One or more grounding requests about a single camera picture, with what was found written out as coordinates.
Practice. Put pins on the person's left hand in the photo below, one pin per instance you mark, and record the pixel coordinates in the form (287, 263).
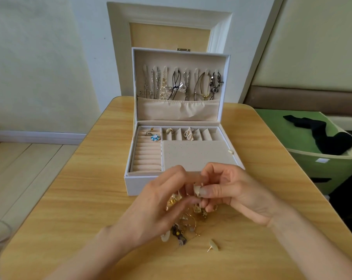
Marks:
(150, 210)

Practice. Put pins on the person's right hand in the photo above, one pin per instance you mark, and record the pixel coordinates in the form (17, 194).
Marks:
(240, 192)

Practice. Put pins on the small earrings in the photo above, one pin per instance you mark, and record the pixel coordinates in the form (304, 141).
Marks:
(179, 233)

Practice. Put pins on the white jewelry box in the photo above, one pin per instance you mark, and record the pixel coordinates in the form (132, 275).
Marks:
(193, 154)

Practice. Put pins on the person's right forearm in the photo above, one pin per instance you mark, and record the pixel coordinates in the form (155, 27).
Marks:
(316, 247)

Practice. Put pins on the black cloth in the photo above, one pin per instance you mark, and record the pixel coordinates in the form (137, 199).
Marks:
(327, 140)

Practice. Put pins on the beige padded wall panel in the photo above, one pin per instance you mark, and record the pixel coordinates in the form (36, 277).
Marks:
(313, 49)

